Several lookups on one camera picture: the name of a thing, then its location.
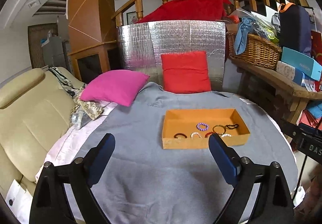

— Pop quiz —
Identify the dark metal bangle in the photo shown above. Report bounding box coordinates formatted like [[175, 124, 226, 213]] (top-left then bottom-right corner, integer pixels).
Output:
[[212, 125, 226, 136]]

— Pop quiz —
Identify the maroon ring bangle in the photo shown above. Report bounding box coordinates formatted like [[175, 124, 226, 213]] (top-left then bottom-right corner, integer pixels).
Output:
[[173, 133, 187, 138]]

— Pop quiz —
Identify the wooden shelf table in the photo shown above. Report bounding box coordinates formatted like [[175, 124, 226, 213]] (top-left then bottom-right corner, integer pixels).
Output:
[[232, 59, 321, 124]]

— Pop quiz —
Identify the pink bed sheet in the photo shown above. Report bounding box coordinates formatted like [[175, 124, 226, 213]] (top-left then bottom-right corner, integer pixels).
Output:
[[44, 102, 117, 166]]

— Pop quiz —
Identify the white patterned box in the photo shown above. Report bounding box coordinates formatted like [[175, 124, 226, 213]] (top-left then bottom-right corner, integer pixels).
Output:
[[276, 61, 315, 92]]

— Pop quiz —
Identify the blue cardboard box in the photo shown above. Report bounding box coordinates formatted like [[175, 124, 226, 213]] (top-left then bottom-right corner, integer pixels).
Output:
[[281, 47, 321, 81]]

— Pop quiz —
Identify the patterned fabric bag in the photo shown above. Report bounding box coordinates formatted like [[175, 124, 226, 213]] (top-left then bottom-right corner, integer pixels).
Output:
[[70, 99, 104, 130]]

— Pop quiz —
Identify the beige leather sofa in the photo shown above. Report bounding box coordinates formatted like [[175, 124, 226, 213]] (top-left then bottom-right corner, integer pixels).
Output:
[[1, 68, 74, 196]]

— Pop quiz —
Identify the wicker basket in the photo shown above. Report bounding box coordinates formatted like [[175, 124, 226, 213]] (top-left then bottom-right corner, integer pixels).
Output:
[[226, 32, 282, 70]]

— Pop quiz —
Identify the orange cardboard box tray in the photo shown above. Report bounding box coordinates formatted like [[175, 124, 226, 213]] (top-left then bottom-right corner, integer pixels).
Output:
[[162, 108, 251, 149]]

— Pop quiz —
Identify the blue cloth in basket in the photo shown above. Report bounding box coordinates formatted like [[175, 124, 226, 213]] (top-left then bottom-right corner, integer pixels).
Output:
[[234, 17, 258, 56]]

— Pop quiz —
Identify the magenta pillow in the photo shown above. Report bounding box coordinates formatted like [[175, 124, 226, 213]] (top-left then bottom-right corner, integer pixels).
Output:
[[80, 70, 149, 107]]

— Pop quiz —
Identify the red pillow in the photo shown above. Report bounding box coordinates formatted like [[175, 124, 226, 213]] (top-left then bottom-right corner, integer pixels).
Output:
[[161, 51, 211, 94]]

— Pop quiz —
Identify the wooden cabinet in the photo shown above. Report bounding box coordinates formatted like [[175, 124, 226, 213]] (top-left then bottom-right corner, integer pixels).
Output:
[[67, 0, 117, 82]]

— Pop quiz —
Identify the red blanket on railing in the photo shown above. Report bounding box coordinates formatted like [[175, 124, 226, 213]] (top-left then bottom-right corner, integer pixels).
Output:
[[138, 0, 231, 23]]

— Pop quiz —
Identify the silver foil insulation panel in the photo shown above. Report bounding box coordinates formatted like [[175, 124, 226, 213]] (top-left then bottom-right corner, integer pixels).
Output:
[[117, 20, 225, 90]]

